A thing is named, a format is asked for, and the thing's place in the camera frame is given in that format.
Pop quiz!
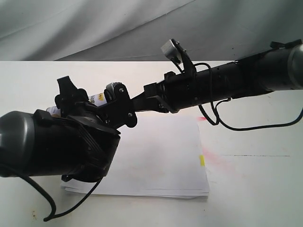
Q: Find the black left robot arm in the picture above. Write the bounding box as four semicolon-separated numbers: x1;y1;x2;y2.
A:
0;86;137;183

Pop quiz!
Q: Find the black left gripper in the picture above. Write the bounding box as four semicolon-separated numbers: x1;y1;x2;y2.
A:
55;87;137;129

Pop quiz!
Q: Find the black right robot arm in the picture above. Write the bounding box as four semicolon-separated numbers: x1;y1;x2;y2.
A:
133;39;303;113

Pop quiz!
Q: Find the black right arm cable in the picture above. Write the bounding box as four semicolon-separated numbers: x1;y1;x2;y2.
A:
175;53;303;131

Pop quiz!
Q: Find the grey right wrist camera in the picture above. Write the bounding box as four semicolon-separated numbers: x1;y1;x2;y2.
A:
161;39;185;65

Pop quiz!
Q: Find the white paper stack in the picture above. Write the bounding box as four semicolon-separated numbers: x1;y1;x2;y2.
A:
62;115;209;198

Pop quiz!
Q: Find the white spray paint can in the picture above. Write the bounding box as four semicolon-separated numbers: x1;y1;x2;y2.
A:
46;82;122;117

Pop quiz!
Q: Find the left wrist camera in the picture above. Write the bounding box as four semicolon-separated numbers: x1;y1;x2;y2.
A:
57;76;78;99

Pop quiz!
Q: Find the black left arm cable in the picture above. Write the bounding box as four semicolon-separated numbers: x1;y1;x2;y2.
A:
0;163;105;222

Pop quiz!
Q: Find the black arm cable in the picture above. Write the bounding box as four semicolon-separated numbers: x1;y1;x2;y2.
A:
0;163;105;222
175;53;303;131

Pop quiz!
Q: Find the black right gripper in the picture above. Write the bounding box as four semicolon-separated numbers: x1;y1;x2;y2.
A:
132;72;179;113

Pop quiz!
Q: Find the white backdrop cloth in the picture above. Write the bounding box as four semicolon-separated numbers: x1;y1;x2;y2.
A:
0;0;303;61

